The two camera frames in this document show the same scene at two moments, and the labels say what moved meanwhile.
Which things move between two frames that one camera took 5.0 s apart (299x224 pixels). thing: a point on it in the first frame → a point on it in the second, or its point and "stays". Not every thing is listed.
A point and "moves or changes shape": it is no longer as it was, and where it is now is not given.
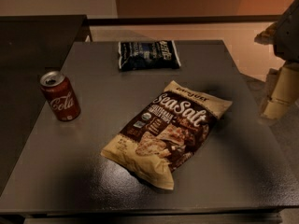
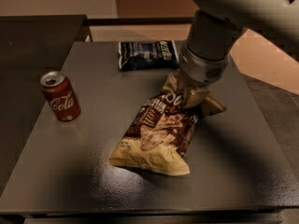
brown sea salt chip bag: x=165 y=135 moves or changes shape
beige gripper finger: x=283 y=93 → x=185 y=88
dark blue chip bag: x=148 y=55 stays
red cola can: x=61 y=96 stays
